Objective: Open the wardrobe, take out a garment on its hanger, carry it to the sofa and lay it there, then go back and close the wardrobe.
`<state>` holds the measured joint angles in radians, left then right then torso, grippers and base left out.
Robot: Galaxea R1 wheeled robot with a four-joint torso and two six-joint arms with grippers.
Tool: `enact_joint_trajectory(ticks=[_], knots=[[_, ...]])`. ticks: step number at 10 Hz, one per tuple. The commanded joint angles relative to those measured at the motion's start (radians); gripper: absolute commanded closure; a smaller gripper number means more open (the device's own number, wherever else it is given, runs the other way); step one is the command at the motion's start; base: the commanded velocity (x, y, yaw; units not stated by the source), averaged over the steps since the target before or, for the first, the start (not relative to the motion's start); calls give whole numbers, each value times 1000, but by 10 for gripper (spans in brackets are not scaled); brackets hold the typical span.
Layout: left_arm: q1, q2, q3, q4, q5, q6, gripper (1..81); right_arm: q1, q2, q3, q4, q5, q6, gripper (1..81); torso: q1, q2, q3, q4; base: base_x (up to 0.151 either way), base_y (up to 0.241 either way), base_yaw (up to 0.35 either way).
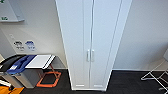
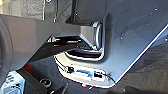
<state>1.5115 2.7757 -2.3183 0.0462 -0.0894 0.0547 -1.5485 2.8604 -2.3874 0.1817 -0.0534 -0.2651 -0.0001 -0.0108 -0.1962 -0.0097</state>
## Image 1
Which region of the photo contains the white door handle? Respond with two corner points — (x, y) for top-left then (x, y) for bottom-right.
(90, 49), (95, 63)
(86, 49), (91, 63)

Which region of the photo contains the white wardrobe door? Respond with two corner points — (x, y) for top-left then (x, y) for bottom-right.
(59, 0), (94, 90)
(89, 0), (124, 92)

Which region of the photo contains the white wardrobe carcass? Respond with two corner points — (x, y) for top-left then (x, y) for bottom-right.
(54, 0), (133, 92)

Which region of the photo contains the white bin lid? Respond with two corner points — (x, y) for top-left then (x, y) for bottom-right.
(24, 54), (56, 70)

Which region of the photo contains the grey bin cabinet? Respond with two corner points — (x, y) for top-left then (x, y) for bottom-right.
(0, 68), (45, 90)

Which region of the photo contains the white drying rack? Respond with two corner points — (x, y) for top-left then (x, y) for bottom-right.
(140, 49), (168, 91)

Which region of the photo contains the orange floor frame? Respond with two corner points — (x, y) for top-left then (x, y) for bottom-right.
(35, 64), (62, 88)

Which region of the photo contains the grey wall board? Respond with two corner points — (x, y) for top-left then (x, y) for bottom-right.
(0, 0), (25, 23)

